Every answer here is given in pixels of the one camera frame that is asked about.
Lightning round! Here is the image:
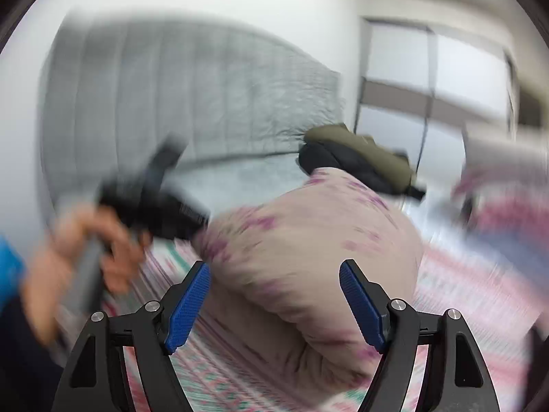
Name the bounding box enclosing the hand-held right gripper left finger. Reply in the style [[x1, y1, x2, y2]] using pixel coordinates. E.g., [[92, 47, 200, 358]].
[[50, 260, 212, 412]]

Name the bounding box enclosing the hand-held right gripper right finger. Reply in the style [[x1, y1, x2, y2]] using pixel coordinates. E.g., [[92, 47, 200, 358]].
[[339, 259, 500, 412]]

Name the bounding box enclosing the floral padded beige coat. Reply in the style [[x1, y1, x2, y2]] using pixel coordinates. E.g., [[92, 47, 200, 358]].
[[194, 167, 424, 393]]

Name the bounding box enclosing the person's left hand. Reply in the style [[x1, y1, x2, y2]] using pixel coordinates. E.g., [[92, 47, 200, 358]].
[[23, 204, 153, 346]]

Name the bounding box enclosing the striped patterned blanket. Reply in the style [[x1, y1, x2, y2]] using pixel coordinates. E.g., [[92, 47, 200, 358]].
[[56, 189, 549, 412]]

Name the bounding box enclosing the grey padded headboard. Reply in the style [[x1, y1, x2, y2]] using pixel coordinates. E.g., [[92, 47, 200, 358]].
[[39, 11, 344, 215]]

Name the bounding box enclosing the olive and black jacket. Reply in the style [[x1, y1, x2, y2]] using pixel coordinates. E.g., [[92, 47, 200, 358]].
[[297, 123, 428, 201]]

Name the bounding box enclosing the blue pillow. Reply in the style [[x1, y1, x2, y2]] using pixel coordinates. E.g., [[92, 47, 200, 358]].
[[463, 219, 549, 275]]

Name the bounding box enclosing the pink folded quilt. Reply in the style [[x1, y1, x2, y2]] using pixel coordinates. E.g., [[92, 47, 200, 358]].
[[452, 165, 549, 232]]

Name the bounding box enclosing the grey pillow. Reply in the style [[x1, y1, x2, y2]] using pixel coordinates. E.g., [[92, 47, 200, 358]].
[[463, 126, 549, 172]]

